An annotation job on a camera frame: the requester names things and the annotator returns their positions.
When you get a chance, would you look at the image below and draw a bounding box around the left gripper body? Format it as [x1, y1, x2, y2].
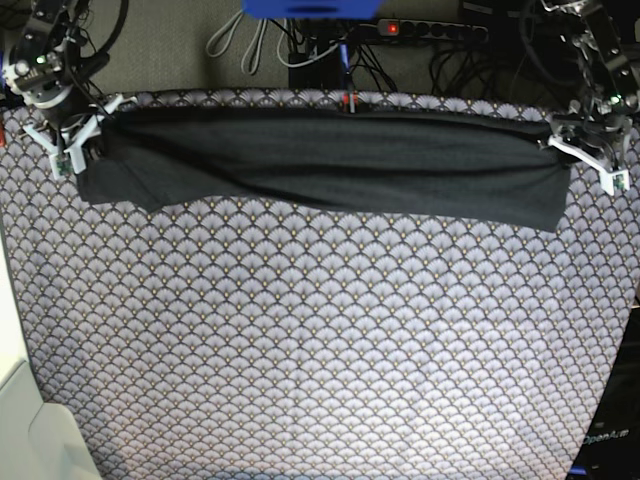
[550, 93, 639, 140]

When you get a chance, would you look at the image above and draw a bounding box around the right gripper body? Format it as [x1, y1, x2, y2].
[2, 45, 110, 131]

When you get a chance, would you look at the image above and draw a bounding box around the dark grey T-shirt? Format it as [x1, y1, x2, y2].
[77, 107, 571, 231]

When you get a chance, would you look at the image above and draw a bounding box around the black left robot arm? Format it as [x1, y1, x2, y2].
[519, 1, 639, 195]

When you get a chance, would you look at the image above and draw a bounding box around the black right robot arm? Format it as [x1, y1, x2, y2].
[1, 1, 137, 180]

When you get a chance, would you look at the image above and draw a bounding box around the left edge red clamp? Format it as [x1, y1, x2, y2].
[0, 119, 6, 148]

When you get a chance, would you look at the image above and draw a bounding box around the fan-patterned table cloth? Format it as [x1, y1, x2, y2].
[1, 108, 639, 479]

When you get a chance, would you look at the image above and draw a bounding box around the red table clamp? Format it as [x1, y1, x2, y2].
[343, 90, 359, 114]

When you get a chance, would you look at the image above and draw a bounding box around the black power strip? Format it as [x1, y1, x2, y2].
[376, 19, 489, 43]

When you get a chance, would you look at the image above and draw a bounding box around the black OpenArm box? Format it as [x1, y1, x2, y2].
[567, 307, 639, 479]

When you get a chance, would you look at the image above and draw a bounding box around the white plastic bin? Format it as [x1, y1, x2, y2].
[0, 234, 101, 480]

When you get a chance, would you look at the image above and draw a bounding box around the grey looped cable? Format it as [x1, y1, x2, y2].
[204, 14, 271, 77]

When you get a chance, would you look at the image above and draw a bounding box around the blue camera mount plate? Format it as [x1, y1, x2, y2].
[242, 0, 382, 20]

